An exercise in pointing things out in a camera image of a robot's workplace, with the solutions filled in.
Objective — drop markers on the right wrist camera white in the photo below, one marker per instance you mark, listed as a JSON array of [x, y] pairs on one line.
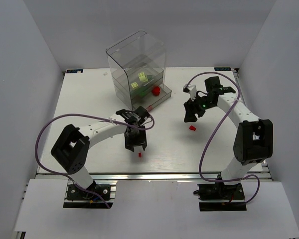
[[191, 90]]

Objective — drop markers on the grey drawer trays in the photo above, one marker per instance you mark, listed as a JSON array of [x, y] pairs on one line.
[[143, 86]]

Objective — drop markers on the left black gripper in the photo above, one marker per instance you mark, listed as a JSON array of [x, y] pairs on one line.
[[135, 139]]

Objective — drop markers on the left blue label sticker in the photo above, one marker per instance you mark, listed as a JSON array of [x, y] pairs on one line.
[[74, 71]]

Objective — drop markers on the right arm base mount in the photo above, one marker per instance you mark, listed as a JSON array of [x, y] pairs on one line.
[[219, 197]]

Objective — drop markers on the yellow lego brick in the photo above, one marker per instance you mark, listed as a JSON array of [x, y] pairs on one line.
[[134, 85], [142, 77]]

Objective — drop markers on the right blue label sticker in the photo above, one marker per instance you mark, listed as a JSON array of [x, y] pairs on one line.
[[222, 69]]

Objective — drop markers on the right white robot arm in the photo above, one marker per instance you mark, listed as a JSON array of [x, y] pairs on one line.
[[254, 138]]

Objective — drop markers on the red white green lego stack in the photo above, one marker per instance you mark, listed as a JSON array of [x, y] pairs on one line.
[[156, 91]]

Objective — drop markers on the blue label sticker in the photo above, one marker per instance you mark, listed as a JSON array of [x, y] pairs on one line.
[[74, 71], [222, 69]]

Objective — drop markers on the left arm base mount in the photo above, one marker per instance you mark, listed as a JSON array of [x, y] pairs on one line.
[[103, 197]]

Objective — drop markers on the clear acrylic cover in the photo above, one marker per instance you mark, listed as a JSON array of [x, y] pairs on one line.
[[136, 50]]

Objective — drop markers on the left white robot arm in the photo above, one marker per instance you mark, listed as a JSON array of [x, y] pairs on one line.
[[72, 146]]

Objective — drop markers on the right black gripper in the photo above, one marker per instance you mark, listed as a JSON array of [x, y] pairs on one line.
[[192, 109]]

